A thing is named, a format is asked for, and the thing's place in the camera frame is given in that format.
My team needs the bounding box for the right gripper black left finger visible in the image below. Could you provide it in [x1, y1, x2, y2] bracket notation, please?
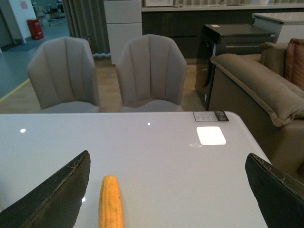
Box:
[0, 151, 91, 228]

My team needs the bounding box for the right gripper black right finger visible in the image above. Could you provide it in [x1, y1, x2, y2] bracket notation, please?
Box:
[245, 153, 304, 228]

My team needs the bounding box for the yellow corn cob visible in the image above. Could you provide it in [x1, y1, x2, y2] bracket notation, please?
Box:
[98, 175, 124, 228]

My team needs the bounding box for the black white table label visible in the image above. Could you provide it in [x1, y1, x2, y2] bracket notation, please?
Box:
[193, 111, 229, 122]

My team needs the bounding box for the beige sofa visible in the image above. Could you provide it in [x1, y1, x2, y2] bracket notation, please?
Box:
[209, 42, 304, 181]

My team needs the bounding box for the brown leather cushion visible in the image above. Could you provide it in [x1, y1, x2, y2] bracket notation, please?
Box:
[285, 38, 304, 90]

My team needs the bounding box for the left beige dining chair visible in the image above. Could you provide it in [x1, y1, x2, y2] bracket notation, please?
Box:
[27, 37, 100, 114]

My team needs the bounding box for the beige dining chair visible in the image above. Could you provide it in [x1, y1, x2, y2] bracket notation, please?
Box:
[27, 37, 100, 114]
[115, 34, 187, 113]

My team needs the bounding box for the right beige dining chair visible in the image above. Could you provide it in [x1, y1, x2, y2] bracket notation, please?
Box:
[115, 34, 187, 113]

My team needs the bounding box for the black appliance box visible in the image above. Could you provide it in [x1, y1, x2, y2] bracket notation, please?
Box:
[195, 24, 275, 110]

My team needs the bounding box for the red fire equipment box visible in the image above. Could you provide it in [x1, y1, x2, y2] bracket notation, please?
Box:
[27, 19, 44, 40]

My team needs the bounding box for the grey curtain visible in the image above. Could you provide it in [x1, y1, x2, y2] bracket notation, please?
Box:
[62, 0, 110, 54]

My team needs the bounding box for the white drawer cabinet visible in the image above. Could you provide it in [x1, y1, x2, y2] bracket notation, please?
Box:
[104, 0, 142, 65]

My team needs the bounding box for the dark kitchen counter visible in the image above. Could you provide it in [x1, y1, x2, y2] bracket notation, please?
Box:
[142, 2, 304, 59]

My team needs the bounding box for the white microwave oven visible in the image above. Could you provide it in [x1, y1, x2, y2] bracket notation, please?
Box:
[144, 0, 174, 7]

